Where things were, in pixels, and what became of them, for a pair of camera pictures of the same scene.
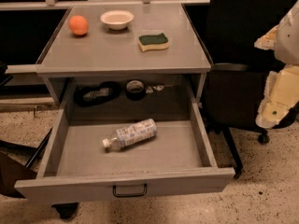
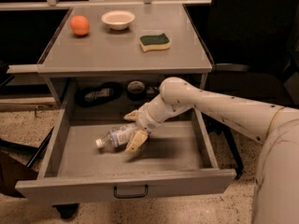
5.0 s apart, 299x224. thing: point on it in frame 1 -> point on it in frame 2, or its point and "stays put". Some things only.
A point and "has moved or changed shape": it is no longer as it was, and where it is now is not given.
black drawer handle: [130, 195] stays put
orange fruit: [78, 24] stays put
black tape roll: [135, 90] stays put
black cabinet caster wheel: [66, 210] stays put
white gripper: [288, 39] -> [145, 118]
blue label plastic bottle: [132, 134] has moved or changed shape
